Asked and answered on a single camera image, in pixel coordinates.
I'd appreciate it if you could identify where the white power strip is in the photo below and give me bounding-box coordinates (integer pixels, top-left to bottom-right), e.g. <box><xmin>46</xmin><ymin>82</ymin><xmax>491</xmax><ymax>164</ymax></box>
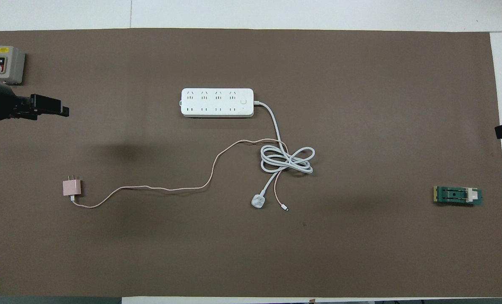
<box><xmin>181</xmin><ymin>88</ymin><xmax>254</xmax><ymax>119</ymax></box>

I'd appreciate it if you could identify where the green knife switch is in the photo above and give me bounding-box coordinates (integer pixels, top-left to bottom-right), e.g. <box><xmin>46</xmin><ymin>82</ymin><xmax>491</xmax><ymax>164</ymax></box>
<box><xmin>433</xmin><ymin>186</ymin><xmax>483</xmax><ymax>207</ymax></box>

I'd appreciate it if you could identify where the pink charging cable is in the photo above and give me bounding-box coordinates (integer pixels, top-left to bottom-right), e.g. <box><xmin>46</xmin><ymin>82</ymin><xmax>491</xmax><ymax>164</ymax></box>
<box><xmin>70</xmin><ymin>138</ymin><xmax>290</xmax><ymax>212</ymax></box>

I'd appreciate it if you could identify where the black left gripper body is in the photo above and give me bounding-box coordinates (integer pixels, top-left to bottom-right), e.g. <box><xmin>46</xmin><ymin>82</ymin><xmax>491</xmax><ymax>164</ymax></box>
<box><xmin>0</xmin><ymin>84</ymin><xmax>32</xmax><ymax>121</ymax></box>

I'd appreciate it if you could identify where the white power cord with plug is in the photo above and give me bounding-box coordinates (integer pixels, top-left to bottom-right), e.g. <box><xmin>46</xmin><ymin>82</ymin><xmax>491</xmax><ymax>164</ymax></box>
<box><xmin>251</xmin><ymin>100</ymin><xmax>316</xmax><ymax>209</ymax></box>

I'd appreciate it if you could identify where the brown table mat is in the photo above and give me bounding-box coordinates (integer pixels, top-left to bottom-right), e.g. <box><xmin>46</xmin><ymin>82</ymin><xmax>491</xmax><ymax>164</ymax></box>
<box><xmin>0</xmin><ymin>28</ymin><xmax>502</xmax><ymax>298</ymax></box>

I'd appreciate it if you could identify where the grey switch box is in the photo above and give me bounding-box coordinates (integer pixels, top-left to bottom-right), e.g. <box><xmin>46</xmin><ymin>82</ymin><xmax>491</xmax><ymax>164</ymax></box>
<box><xmin>0</xmin><ymin>46</ymin><xmax>26</xmax><ymax>85</ymax></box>

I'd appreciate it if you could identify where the pink charger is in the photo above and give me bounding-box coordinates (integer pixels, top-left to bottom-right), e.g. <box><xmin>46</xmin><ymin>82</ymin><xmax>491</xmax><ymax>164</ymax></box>
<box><xmin>62</xmin><ymin>174</ymin><xmax>83</xmax><ymax>197</ymax></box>

